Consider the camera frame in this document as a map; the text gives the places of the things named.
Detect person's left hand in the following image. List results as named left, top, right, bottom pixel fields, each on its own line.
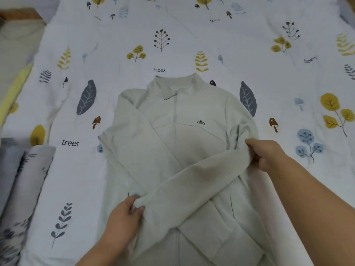
left=100, top=195, right=146, bottom=253

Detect person's right hand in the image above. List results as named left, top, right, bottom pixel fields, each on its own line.
left=244, top=137, right=290, bottom=175

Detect sage green zip jacket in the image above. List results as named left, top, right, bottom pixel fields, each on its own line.
left=95, top=72, right=314, bottom=266

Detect light blue denim jeans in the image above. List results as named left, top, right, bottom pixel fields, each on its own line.
left=0, top=146, right=26, bottom=216

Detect bed with leaf print bedding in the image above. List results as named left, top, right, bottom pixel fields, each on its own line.
left=0, top=0, right=355, bottom=266

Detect person's right forearm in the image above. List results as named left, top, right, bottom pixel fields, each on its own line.
left=269, top=158, right=355, bottom=266

